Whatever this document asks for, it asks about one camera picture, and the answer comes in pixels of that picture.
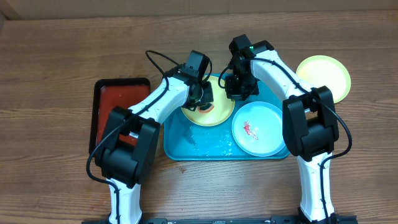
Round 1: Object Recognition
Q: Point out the teal plastic tray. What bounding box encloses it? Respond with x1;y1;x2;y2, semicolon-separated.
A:
164;82;289;161

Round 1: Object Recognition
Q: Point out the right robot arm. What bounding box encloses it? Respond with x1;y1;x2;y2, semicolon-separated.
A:
224;35;339;223

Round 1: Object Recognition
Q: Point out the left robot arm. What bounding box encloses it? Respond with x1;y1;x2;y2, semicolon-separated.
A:
86;50;213;223

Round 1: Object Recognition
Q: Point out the light blue plate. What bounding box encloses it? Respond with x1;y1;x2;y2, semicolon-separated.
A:
231;101;285;157

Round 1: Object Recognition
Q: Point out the green plate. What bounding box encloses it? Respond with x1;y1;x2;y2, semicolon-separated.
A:
296;55;351;103
182;75;235;126

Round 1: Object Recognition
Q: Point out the black red water tray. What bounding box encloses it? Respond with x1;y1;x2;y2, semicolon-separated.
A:
88;78;150;152

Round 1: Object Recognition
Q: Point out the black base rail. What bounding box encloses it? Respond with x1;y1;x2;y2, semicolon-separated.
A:
81;215;358;224

